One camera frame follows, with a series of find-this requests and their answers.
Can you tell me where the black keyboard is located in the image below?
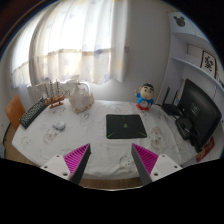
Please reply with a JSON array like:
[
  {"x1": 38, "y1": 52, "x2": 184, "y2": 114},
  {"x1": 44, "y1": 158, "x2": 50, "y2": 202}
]
[{"x1": 19, "y1": 98, "x2": 47, "y2": 129}]

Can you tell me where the white wall shelf unit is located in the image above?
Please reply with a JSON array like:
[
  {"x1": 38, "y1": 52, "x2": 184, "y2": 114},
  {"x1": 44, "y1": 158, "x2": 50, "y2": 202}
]
[{"x1": 157, "y1": 12, "x2": 224, "y2": 111}]

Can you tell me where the large white seashell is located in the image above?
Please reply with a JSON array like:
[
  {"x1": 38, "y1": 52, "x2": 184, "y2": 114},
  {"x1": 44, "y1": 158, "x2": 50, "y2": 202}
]
[{"x1": 69, "y1": 82, "x2": 94, "y2": 113}]

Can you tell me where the orange wooden chair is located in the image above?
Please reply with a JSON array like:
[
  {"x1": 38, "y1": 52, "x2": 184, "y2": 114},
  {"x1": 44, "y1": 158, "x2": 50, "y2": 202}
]
[{"x1": 5, "y1": 95, "x2": 25, "y2": 130}]

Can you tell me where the black computer monitor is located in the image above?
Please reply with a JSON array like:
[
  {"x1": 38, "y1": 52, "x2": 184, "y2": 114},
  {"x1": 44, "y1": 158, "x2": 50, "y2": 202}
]
[{"x1": 175, "y1": 79, "x2": 222, "y2": 152}]

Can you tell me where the framed calligraphy picture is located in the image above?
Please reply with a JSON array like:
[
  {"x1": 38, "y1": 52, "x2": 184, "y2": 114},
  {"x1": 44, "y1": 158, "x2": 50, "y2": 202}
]
[{"x1": 200, "y1": 50, "x2": 216, "y2": 77}]

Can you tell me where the cartoon boy figurine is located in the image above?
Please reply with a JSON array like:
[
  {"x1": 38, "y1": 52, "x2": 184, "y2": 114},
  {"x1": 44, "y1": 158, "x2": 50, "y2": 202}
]
[{"x1": 135, "y1": 83, "x2": 154, "y2": 111}]

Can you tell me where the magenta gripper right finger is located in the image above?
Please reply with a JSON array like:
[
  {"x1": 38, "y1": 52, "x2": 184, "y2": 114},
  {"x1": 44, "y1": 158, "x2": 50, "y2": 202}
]
[{"x1": 131, "y1": 144, "x2": 182, "y2": 185}]

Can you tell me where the red box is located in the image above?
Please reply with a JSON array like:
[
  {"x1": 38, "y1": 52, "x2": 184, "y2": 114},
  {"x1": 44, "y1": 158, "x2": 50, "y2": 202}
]
[{"x1": 196, "y1": 137, "x2": 215, "y2": 162}]

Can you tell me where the white patterned tablecloth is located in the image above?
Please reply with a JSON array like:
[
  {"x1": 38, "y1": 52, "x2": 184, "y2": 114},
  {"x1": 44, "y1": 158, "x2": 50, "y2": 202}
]
[{"x1": 12, "y1": 100, "x2": 196, "y2": 180}]

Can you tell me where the black mouse pad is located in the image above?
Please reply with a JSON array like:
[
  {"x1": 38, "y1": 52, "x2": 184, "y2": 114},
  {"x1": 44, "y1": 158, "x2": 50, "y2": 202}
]
[{"x1": 106, "y1": 114, "x2": 147, "y2": 139}]

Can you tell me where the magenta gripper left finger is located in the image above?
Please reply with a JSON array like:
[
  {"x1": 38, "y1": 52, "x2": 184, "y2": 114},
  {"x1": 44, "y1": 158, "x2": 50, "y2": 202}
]
[{"x1": 42, "y1": 144, "x2": 91, "y2": 184}]

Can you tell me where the black wifi router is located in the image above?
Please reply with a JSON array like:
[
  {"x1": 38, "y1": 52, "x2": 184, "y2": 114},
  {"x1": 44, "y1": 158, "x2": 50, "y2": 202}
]
[{"x1": 161, "y1": 88, "x2": 180, "y2": 116}]

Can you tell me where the sheer white curtain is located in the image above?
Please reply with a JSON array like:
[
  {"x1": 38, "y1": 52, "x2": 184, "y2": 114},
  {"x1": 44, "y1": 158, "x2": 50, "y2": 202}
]
[{"x1": 11, "y1": 0, "x2": 130, "y2": 88}]

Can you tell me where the wooden model sailing ship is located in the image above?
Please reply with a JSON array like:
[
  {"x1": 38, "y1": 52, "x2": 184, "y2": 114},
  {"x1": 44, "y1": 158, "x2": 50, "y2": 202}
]
[{"x1": 44, "y1": 81, "x2": 67, "y2": 109}]

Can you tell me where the white computer mouse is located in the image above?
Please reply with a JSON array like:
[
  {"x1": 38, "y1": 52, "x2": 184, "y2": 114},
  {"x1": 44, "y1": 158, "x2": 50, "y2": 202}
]
[{"x1": 52, "y1": 121, "x2": 66, "y2": 130}]

